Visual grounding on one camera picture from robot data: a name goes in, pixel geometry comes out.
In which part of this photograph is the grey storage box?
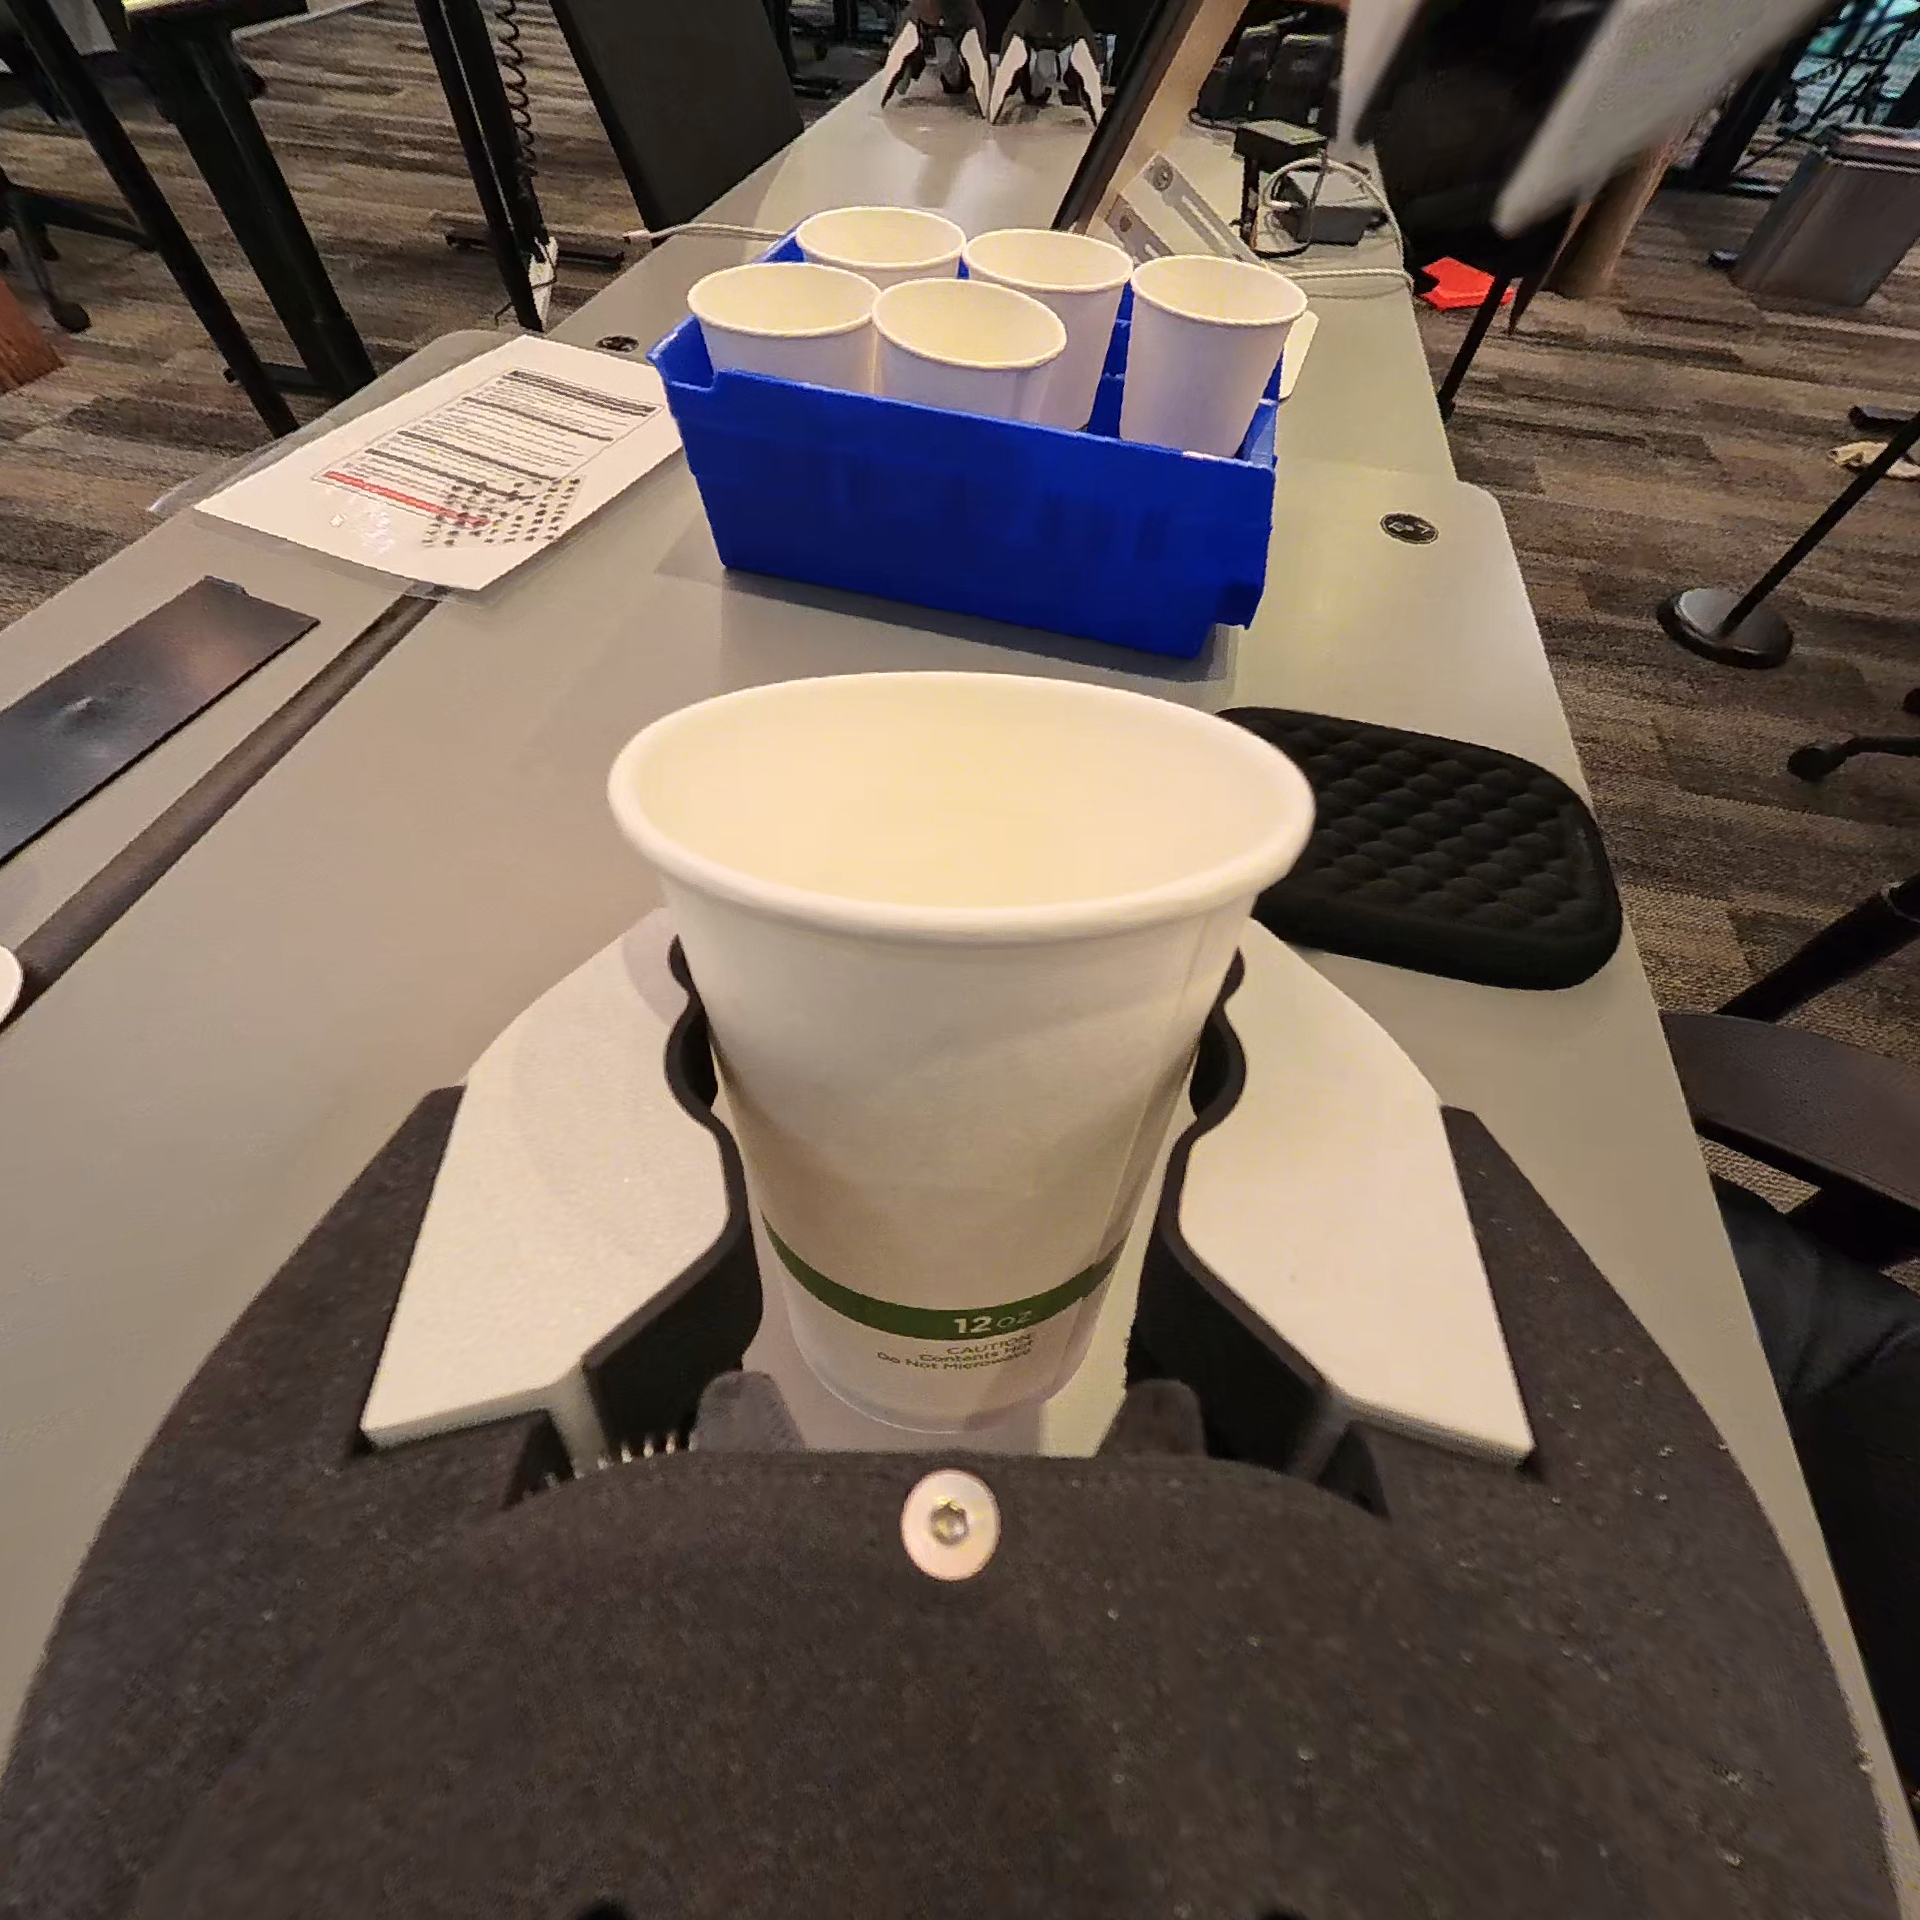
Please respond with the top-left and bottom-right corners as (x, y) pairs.
(1731, 128), (1920, 313)

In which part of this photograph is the tan jacket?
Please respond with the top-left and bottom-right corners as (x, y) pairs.
(1544, 128), (1689, 302)

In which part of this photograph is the grey power adapter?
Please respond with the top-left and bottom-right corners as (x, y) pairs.
(1236, 121), (1399, 255)

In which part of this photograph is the black round-base floor stand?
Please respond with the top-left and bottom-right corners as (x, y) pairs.
(1656, 411), (1920, 673)

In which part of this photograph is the printed sheet in plastic sleeve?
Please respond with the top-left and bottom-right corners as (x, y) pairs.
(192, 332), (682, 597)

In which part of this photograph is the black quilted wrist pad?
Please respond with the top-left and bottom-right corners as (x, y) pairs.
(1218, 706), (1627, 993)

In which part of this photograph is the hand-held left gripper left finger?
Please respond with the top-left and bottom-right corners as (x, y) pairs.
(357, 907), (750, 1449)

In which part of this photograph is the black framed board stand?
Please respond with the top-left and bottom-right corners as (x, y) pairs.
(0, 0), (375, 439)
(413, 0), (624, 332)

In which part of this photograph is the idle black hand-held gripper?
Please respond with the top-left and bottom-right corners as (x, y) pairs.
(881, 0), (992, 121)
(991, 0), (1108, 124)

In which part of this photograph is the dark chair armrest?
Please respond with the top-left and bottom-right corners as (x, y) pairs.
(1662, 1011), (1920, 1272)

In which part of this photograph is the black high-back chair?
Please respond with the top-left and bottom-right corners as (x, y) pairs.
(548, 0), (806, 237)

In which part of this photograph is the white paper cup green stripe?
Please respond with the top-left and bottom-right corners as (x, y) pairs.
(606, 670), (1318, 1426)
(959, 230), (1137, 429)
(1123, 255), (1311, 462)
(872, 278), (1071, 422)
(794, 207), (971, 302)
(686, 260), (881, 397)

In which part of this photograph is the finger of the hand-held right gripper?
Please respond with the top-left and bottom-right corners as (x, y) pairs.
(1339, 0), (1443, 152)
(1497, 0), (1853, 238)

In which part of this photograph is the person's black clothed torso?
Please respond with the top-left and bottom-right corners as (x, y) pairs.
(1719, 1186), (1920, 1788)

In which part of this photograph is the black desk strip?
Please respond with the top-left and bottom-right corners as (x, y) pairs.
(0, 577), (319, 869)

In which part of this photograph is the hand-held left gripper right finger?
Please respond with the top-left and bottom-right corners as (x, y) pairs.
(1159, 914), (1539, 1472)

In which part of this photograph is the blue plastic bin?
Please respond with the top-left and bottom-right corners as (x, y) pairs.
(646, 225), (1311, 662)

